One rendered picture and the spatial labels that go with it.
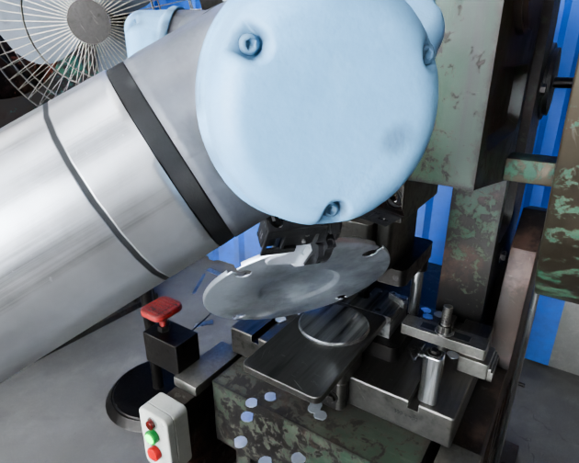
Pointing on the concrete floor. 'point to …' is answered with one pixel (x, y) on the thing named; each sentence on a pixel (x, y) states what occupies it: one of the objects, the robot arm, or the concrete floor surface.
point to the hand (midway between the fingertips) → (298, 253)
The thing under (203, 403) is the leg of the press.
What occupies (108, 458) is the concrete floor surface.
